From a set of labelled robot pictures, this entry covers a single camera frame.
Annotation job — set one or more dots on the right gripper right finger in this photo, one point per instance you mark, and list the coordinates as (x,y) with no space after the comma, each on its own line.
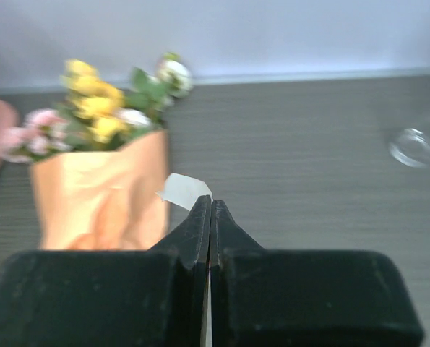
(304,297)

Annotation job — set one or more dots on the clear glass vase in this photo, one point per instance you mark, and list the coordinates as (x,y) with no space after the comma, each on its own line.
(411,145)

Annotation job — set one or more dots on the cream printed ribbon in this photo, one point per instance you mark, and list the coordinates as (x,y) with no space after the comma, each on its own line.
(183,191)

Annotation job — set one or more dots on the white flower stem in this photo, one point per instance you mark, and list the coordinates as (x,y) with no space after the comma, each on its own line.
(152,94)

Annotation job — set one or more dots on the pink flower stem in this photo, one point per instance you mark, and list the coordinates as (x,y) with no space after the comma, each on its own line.
(42,135)

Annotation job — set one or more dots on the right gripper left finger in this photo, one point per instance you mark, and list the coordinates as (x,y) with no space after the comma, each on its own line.
(156,297)

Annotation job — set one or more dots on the orange wrapping paper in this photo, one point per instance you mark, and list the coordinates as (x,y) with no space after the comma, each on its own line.
(103,200)

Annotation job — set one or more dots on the yellow flower stem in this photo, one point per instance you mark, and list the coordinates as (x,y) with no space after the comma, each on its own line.
(94,102)

